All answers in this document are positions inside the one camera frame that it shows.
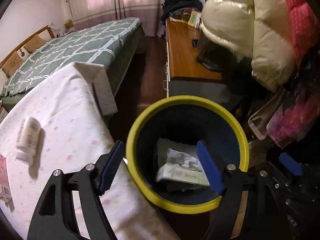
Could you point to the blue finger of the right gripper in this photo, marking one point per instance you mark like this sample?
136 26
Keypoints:
296 189

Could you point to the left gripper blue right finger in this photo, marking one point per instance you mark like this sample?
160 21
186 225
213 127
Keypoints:
232 185

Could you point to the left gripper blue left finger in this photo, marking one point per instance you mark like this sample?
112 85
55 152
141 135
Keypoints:
54 215

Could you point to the green floral carton box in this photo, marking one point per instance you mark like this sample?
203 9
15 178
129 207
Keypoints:
174 172

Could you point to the white tissue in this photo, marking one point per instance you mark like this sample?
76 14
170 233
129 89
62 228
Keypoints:
178 153

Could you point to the yellow rimmed trash bin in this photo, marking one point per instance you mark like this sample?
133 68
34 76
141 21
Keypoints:
166 134

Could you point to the pink carton box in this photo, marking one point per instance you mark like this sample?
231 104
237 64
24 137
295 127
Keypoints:
5 194

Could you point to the white pill bottle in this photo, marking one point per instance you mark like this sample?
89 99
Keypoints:
27 140

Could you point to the pink floral garment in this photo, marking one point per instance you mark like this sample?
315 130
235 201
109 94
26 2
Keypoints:
287 116

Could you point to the white dotted table cloth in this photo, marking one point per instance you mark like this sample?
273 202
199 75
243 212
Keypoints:
70 105

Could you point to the wooden desk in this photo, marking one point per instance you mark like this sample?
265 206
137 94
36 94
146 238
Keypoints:
184 75

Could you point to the left brown pillow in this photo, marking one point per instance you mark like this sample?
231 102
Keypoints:
12 64

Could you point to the brown pillow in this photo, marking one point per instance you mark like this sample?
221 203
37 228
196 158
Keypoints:
34 43
12 64

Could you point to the cream puffer jacket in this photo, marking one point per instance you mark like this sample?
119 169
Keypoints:
257 29

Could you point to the red dotted padded jacket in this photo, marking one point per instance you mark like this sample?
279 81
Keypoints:
304 27

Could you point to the green plaid bed quilt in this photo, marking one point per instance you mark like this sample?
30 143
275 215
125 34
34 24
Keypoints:
99 44

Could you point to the right brown pillow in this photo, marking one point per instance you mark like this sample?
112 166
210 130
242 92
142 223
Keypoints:
34 43

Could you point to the wooden bed headboard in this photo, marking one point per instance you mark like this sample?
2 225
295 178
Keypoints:
45 28

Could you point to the dark clothes pile on desk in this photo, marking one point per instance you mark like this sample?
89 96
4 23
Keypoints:
170 6

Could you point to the pink white curtain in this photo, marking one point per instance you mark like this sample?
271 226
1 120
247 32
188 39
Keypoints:
87 13

